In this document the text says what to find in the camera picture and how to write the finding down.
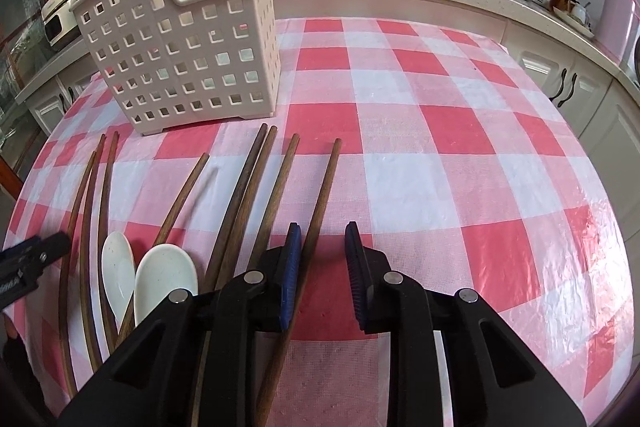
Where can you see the white ceramic spoon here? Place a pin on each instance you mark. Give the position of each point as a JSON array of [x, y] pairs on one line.
[[164, 268], [118, 272]]

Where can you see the pink thermos bottle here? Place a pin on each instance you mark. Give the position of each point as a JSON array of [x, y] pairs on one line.
[[614, 27]]

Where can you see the tray with cups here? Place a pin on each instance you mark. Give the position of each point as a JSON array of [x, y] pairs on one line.
[[574, 15]]

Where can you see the white small oven appliance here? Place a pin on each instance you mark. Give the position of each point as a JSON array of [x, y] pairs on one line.
[[59, 23]]

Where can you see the white kitchen counter cabinets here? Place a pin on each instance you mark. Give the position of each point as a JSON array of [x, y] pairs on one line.
[[594, 94]]

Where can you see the brown wooden chopstick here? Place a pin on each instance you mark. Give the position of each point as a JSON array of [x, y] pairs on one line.
[[227, 223], [88, 323], [270, 214], [107, 315], [68, 372], [231, 254], [168, 224], [273, 372]]

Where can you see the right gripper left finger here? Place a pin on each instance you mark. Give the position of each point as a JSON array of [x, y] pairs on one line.
[[290, 256]]

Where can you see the red white checkered tablecloth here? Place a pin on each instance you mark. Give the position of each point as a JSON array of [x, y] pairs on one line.
[[453, 163]]

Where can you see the beige perforated utensil basket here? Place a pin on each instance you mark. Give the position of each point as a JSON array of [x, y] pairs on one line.
[[169, 63]]

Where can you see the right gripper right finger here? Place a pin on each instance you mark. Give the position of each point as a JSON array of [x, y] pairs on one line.
[[358, 272]]

